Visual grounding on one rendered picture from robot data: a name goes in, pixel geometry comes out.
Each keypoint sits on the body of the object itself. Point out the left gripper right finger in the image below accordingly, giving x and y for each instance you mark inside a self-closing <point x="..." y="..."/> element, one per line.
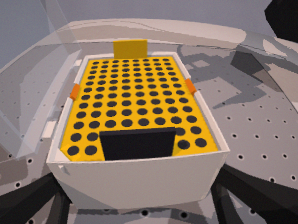
<point x="275" y="203"/>

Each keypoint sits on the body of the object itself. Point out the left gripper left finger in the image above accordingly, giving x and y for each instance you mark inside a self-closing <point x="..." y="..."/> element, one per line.
<point x="20" y="205"/>

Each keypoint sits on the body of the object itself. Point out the yellow perforated plate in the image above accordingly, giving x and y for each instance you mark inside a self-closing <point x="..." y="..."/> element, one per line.
<point x="118" y="98"/>

